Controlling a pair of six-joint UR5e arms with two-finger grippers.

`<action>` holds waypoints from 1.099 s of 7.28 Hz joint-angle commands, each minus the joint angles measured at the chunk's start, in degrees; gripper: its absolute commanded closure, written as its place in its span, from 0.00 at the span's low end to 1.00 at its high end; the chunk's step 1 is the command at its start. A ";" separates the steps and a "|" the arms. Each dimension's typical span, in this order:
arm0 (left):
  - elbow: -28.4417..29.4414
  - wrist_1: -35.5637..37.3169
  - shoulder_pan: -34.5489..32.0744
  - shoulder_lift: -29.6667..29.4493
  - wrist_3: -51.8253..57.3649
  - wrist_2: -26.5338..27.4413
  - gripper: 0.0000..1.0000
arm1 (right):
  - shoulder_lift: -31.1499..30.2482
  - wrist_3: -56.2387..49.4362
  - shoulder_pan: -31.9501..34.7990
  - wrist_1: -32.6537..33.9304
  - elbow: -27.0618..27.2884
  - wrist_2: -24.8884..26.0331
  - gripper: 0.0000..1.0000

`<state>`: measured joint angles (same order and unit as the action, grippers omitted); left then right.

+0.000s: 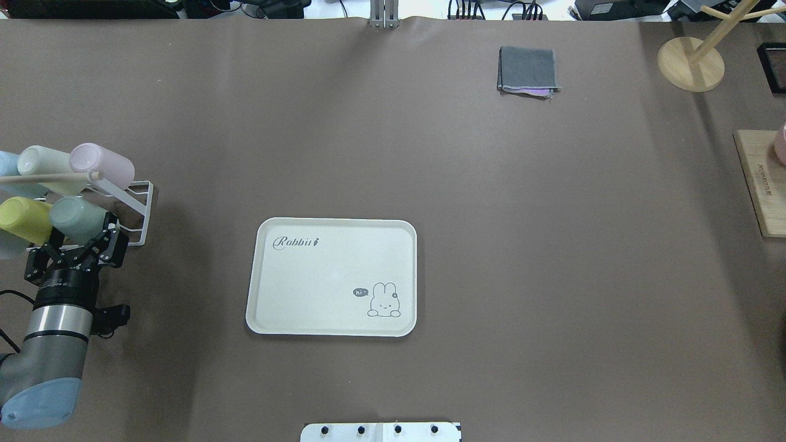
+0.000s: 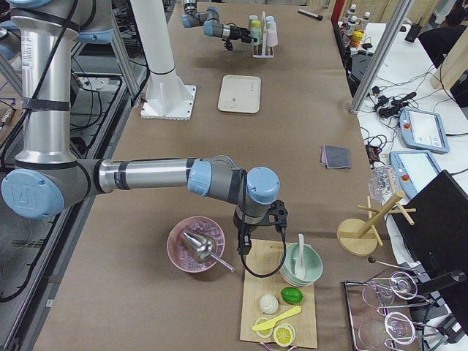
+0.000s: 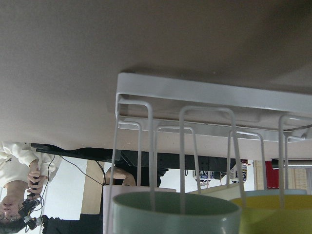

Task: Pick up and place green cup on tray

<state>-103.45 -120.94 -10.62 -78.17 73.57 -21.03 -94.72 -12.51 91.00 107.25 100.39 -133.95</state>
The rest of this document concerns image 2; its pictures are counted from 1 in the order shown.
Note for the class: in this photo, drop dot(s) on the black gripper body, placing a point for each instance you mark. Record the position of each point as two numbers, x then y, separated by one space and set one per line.
249 228
234 31

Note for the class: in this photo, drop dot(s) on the cream rabbit tray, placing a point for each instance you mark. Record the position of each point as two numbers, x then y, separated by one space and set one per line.
240 94

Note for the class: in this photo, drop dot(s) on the cream plastic cup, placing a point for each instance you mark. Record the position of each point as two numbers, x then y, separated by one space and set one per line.
271 25

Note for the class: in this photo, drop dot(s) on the pink plastic cup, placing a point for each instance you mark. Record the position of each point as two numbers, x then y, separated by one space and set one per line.
272 38

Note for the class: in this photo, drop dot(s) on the black glass rack tray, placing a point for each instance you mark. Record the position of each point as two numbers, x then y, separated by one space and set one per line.
392 312

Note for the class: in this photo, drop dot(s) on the wooden cutting board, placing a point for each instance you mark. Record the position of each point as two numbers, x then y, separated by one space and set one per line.
264 257

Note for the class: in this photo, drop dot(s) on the metal cone strainer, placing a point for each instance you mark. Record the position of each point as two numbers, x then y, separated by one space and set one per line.
202 248

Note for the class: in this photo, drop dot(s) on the white ceramic spoon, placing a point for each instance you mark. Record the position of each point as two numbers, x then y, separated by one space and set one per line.
299 268

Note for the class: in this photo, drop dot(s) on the pink ribbed bowl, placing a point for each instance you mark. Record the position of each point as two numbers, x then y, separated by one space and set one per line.
180 256

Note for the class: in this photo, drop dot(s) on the green lime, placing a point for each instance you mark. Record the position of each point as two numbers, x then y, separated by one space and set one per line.
291 295

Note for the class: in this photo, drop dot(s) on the yellow plastic knife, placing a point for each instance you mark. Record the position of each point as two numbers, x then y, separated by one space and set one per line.
269 324

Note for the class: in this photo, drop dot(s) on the wooden mug tree stand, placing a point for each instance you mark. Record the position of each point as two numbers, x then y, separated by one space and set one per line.
361 238

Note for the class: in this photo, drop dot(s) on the folded grey cloth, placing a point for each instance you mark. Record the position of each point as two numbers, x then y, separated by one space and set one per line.
334 157

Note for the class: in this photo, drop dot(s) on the teach pendant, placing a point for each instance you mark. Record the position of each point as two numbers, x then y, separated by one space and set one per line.
415 169
423 130

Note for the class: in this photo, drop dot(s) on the black monitor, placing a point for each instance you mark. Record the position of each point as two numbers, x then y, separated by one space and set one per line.
438 238

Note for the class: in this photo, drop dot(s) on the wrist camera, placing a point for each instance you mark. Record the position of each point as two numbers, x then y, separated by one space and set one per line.
228 44
277 215

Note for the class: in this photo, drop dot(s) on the white wire cup rack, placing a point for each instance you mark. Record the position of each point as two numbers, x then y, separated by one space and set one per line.
263 50

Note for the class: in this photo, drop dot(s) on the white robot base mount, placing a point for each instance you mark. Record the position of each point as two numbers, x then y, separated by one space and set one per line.
167 97

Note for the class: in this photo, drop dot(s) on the aluminium frame post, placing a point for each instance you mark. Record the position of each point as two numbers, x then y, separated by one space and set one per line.
392 28

